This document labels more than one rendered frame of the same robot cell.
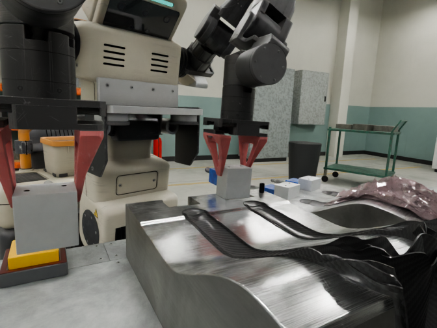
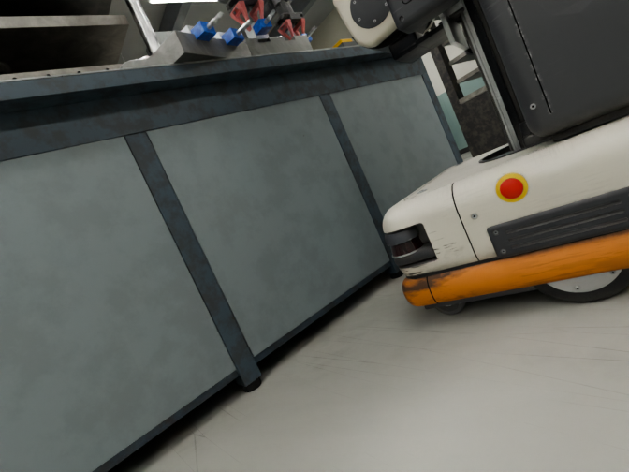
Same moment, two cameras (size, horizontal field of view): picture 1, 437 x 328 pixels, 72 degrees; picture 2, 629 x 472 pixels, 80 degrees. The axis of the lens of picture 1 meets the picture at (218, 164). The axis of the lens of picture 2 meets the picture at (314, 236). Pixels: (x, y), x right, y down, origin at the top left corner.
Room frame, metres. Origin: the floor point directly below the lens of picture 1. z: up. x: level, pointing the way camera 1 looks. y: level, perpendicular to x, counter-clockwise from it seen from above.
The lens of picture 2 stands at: (1.73, -0.29, 0.36)
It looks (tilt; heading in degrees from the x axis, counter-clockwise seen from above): 5 degrees down; 172
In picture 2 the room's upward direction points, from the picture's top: 24 degrees counter-clockwise
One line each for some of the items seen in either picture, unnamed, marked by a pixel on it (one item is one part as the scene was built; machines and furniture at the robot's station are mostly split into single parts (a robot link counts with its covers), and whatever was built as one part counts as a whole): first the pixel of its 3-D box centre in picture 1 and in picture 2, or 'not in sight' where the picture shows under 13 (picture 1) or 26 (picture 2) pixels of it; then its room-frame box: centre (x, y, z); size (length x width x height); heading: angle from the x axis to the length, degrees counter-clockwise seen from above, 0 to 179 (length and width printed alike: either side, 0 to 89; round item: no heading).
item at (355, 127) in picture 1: (362, 151); not in sight; (4.54, -2.18, 0.50); 0.98 x 0.55 x 1.01; 51
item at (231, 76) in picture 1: (242, 71); not in sight; (0.53, -0.03, 1.10); 0.07 x 0.06 x 0.07; 21
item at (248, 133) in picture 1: (240, 149); (246, 15); (0.54, -0.04, 0.97); 0.07 x 0.07 x 0.09; 29
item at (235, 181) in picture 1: (221, 176); (264, 24); (0.56, -0.01, 0.92); 0.13 x 0.05 x 0.05; 28
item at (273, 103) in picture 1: (265, 115); not in sight; (6.54, -0.97, 0.97); 1.00 x 0.47 x 1.95; 116
